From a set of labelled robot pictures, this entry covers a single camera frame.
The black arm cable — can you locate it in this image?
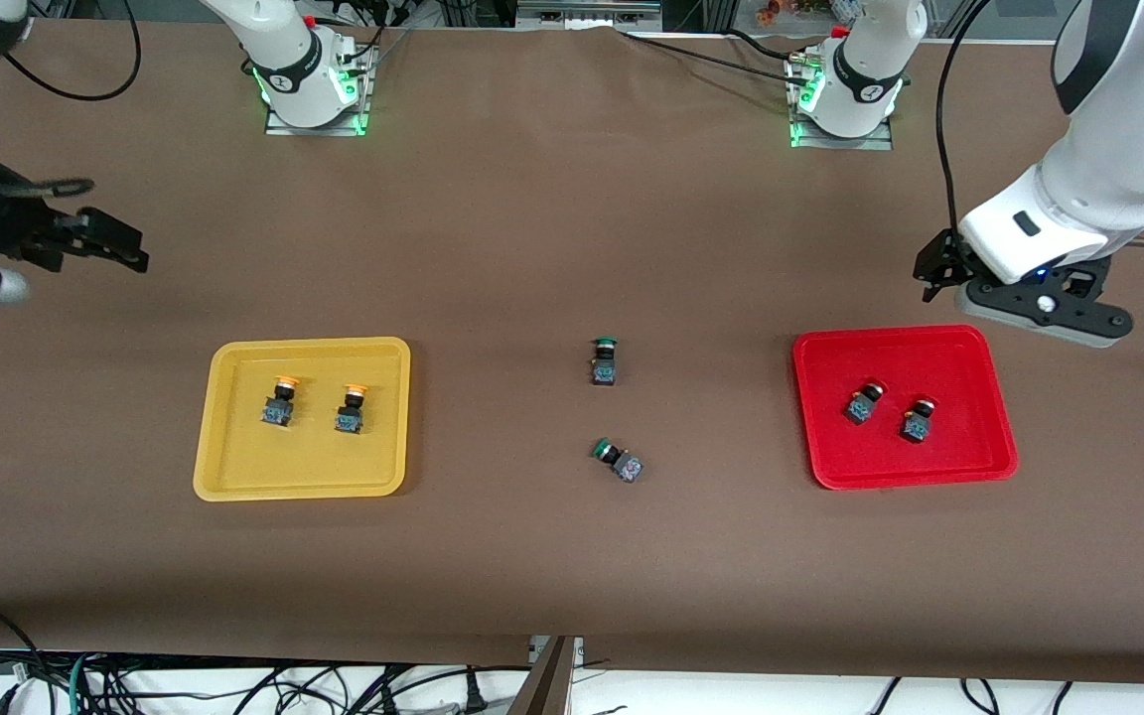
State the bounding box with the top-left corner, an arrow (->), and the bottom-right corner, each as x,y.
1,0 -> 142,197
937,0 -> 1144,246

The black base power cable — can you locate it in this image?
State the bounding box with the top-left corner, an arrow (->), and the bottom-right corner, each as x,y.
617,28 -> 821,85

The yellow push button switch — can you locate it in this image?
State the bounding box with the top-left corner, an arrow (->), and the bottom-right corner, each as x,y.
261,375 -> 303,430
334,383 -> 371,436

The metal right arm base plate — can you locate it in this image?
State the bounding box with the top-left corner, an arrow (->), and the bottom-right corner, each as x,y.
264,45 -> 372,137

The yellow plastic tray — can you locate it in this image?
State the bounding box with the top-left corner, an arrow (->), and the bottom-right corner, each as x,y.
193,337 -> 412,502

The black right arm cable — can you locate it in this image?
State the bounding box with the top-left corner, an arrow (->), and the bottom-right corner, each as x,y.
1,0 -> 142,197

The aluminium frame post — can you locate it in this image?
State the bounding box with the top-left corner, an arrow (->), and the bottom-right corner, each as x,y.
507,636 -> 584,715

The green floor cable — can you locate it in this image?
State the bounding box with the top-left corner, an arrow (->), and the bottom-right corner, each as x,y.
68,650 -> 96,715

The red push button switch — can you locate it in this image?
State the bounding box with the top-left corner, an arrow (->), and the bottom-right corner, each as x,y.
899,397 -> 938,445
845,377 -> 886,426

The red plastic tray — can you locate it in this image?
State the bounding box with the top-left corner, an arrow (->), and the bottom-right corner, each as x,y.
792,324 -> 1019,492

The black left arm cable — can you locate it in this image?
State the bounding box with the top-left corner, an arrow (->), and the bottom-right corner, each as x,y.
937,0 -> 1144,246

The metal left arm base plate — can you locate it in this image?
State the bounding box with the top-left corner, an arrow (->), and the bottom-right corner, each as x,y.
787,55 -> 895,152

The aluminium frame rail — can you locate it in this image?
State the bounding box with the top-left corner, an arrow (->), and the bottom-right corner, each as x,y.
517,0 -> 663,31

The brown table cover sheet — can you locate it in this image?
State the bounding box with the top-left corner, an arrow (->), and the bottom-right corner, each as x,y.
0,20 -> 1144,686

